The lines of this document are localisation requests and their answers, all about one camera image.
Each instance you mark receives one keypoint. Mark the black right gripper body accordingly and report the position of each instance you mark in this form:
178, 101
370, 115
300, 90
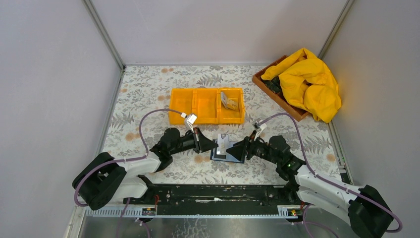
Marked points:
259, 149

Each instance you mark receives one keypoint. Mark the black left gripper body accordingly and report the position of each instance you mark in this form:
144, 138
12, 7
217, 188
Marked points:
186, 143

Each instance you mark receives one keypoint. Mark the blue leather card holder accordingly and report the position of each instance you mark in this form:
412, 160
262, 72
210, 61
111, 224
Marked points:
223, 158

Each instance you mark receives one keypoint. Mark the white credit card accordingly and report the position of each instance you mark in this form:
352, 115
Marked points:
223, 144

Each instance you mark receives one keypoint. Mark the orange credit card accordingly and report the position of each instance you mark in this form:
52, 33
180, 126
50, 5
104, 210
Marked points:
232, 105

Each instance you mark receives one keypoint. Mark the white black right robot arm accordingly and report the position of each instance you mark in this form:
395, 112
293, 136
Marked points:
362, 208

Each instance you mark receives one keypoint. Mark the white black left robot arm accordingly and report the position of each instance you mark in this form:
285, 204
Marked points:
107, 179

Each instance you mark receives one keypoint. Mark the yellow plastic bin right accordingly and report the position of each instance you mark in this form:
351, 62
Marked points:
228, 115

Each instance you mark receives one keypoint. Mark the yellow plastic bin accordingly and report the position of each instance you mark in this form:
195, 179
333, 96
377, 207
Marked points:
228, 115
181, 100

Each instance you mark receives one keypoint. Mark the floral table mat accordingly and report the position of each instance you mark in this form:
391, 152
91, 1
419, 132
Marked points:
140, 118

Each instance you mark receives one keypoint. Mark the yellow plastic bin left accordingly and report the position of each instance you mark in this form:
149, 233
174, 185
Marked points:
181, 100

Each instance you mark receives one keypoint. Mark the brown wooden tray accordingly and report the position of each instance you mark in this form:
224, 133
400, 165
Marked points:
296, 113

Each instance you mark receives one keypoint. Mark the yellow cloth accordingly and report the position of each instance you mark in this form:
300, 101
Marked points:
307, 83

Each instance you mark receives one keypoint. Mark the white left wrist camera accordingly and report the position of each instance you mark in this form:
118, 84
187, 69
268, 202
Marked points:
189, 120

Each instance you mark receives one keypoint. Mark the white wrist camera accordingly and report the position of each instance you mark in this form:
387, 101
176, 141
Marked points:
189, 120
259, 127

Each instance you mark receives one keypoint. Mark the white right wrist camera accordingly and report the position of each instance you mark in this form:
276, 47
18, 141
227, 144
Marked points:
259, 127

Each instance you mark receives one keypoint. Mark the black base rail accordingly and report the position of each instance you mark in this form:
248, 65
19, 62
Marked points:
195, 199

